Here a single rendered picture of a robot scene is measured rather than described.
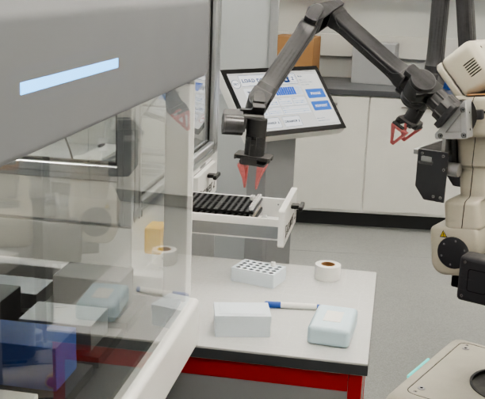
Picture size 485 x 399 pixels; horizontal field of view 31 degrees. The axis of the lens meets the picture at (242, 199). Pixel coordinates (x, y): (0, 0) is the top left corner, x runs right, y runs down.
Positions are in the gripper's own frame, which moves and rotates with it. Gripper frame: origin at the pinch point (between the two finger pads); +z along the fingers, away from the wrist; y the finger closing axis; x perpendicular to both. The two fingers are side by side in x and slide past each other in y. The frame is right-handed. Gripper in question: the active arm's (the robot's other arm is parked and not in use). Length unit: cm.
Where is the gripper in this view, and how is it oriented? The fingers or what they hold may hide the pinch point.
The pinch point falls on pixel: (250, 185)
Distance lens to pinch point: 247.6
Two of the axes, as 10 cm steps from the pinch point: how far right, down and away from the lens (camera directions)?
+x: -2.3, 2.4, -9.4
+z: -1.0, 9.6, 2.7
